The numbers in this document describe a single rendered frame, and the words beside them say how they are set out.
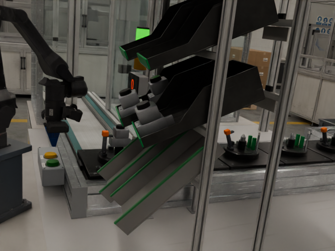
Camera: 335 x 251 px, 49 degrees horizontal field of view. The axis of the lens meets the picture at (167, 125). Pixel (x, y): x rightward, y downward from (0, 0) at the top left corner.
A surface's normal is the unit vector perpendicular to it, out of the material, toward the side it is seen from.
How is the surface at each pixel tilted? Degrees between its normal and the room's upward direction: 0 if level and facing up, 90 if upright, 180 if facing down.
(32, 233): 0
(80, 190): 90
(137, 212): 90
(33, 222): 0
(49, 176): 90
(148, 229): 0
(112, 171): 90
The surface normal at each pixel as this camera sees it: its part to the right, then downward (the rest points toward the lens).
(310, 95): -0.95, 0.00
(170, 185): 0.22, 0.28
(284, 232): 0.10, -0.96
